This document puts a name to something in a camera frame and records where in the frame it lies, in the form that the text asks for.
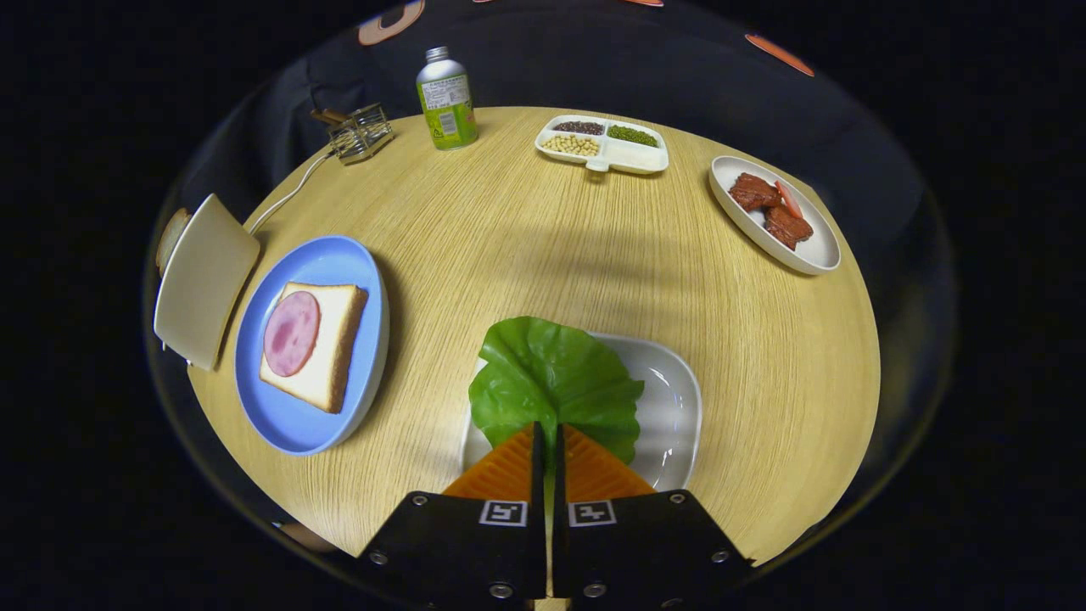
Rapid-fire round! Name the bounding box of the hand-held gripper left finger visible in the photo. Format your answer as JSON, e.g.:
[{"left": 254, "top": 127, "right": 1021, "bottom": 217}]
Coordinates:
[{"left": 356, "top": 422, "right": 548, "bottom": 608}]

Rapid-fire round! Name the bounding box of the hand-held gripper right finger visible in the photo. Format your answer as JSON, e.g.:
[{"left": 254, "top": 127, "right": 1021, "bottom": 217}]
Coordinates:
[{"left": 553, "top": 423, "right": 756, "bottom": 608}]

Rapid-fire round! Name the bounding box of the green lettuce leaf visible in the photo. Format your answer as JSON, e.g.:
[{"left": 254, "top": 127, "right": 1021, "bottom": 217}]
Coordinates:
[{"left": 468, "top": 317, "right": 646, "bottom": 544}]

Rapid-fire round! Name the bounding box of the toasted bread slice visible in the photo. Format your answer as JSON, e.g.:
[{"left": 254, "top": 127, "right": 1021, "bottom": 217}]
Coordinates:
[{"left": 156, "top": 208, "right": 192, "bottom": 277}]

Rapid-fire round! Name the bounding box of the white square plate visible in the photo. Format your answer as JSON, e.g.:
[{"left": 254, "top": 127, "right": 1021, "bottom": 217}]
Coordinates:
[{"left": 462, "top": 333, "right": 703, "bottom": 493}]

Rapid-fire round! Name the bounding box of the blue round plate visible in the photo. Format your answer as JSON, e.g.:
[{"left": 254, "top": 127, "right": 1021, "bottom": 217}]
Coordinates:
[{"left": 234, "top": 235, "right": 390, "bottom": 457}]

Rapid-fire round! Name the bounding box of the white bread slice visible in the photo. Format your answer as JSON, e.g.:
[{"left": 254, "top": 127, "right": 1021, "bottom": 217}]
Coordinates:
[{"left": 259, "top": 282, "right": 369, "bottom": 414}]

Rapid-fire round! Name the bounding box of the pink ham slice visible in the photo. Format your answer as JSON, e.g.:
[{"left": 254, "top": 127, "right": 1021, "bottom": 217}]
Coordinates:
[{"left": 263, "top": 291, "right": 322, "bottom": 378}]

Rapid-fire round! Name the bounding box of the white oval meat plate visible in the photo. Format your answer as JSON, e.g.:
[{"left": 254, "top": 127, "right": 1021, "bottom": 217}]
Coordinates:
[{"left": 709, "top": 155, "right": 842, "bottom": 276}]

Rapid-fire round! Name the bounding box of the brown meat piece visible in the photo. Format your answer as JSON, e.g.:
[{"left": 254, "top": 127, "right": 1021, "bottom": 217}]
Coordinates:
[
  {"left": 764, "top": 206, "right": 814, "bottom": 250},
  {"left": 730, "top": 173, "right": 781, "bottom": 211}
]

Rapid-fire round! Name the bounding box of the white toaster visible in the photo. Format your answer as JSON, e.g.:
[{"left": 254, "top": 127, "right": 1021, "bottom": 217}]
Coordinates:
[{"left": 154, "top": 193, "right": 261, "bottom": 372}]

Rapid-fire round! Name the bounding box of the white divided dish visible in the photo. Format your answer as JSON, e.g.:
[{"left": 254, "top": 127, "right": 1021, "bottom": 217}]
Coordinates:
[{"left": 535, "top": 115, "right": 669, "bottom": 176}]

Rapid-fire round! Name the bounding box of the pile of yellow soybeans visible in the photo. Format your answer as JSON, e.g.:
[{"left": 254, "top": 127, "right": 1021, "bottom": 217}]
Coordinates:
[{"left": 541, "top": 134, "right": 600, "bottom": 158}]

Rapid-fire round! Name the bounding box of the green label metal bottle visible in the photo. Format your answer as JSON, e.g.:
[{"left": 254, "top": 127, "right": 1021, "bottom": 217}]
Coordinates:
[{"left": 416, "top": 47, "right": 479, "bottom": 151}]

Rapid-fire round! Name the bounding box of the black backdrop cloth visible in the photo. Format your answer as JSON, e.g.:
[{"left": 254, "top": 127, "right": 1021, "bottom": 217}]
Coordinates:
[{"left": 161, "top": 0, "right": 934, "bottom": 281}]

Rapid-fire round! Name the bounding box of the white toaster cable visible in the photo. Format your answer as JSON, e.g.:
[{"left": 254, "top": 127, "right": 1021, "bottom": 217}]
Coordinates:
[{"left": 246, "top": 149, "right": 336, "bottom": 235}]

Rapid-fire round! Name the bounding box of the metal wire basket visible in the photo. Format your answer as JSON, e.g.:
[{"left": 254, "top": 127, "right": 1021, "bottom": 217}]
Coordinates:
[{"left": 327, "top": 104, "right": 394, "bottom": 165}]

